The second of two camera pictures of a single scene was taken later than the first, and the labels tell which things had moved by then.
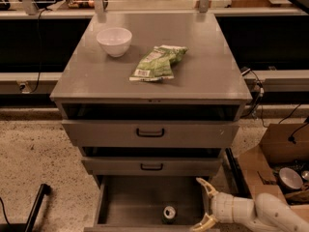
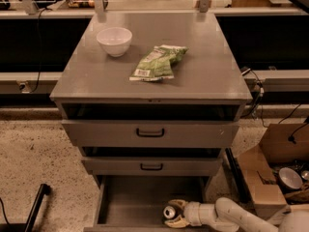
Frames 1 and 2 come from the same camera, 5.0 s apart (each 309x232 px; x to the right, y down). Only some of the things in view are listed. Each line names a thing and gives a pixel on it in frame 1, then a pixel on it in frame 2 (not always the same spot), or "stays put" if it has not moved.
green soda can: (169, 215) stays put
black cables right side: (292, 138) stays put
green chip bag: (157, 64) stays put
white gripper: (222, 207) → (192, 214)
